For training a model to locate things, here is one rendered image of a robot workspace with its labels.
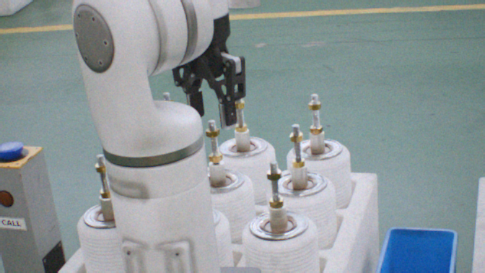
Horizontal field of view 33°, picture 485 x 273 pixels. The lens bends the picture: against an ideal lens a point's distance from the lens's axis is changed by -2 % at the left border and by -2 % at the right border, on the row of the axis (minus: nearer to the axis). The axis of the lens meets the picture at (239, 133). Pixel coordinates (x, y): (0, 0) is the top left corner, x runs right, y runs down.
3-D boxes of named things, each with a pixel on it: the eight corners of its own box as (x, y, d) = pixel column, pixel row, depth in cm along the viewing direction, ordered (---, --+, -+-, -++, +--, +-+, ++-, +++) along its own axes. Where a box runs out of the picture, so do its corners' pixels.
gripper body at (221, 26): (158, 12, 109) (167, 79, 113) (198, 20, 103) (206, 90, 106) (201, 0, 113) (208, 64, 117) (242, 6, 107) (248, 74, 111)
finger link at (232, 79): (224, 58, 105) (221, 99, 108) (234, 64, 104) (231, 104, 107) (240, 53, 107) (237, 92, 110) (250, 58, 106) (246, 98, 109)
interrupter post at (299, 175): (312, 184, 114) (310, 163, 113) (303, 191, 113) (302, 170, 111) (296, 182, 116) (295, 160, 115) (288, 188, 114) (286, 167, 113)
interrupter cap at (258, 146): (220, 142, 132) (220, 138, 132) (268, 138, 131) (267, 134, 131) (218, 162, 125) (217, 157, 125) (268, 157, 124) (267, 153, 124)
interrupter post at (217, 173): (229, 185, 117) (226, 164, 116) (213, 188, 116) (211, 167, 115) (224, 178, 119) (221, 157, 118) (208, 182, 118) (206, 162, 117)
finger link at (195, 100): (201, 90, 116) (204, 115, 117) (198, 89, 116) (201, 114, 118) (189, 95, 114) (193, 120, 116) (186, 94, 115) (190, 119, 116)
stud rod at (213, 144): (219, 172, 116) (213, 122, 113) (212, 171, 117) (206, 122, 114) (221, 169, 117) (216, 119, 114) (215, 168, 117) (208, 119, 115)
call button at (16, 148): (16, 165, 115) (13, 152, 115) (-7, 163, 117) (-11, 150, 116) (29, 153, 119) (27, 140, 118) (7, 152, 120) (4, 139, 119)
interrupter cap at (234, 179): (252, 188, 115) (252, 183, 115) (201, 200, 113) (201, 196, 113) (234, 168, 122) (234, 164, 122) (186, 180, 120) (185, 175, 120)
